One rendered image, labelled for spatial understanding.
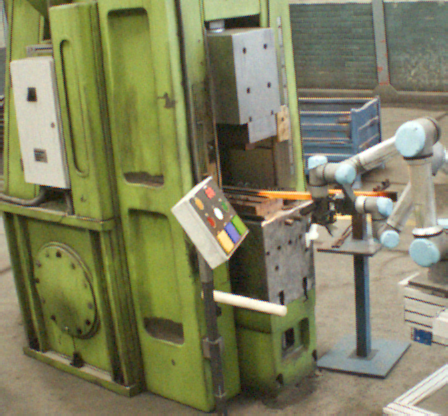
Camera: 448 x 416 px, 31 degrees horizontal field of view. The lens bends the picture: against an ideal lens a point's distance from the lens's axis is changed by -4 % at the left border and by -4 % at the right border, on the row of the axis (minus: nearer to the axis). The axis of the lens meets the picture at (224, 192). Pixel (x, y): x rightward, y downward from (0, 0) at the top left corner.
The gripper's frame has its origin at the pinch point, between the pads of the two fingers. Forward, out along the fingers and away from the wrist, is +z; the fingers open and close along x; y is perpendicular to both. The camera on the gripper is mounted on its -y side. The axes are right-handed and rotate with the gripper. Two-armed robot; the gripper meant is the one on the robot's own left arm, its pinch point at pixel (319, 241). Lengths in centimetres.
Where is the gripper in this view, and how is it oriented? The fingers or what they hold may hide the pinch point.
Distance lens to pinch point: 338.8
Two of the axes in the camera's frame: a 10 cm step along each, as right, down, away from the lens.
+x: 7.5, -2.5, 6.2
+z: 1.0, 9.6, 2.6
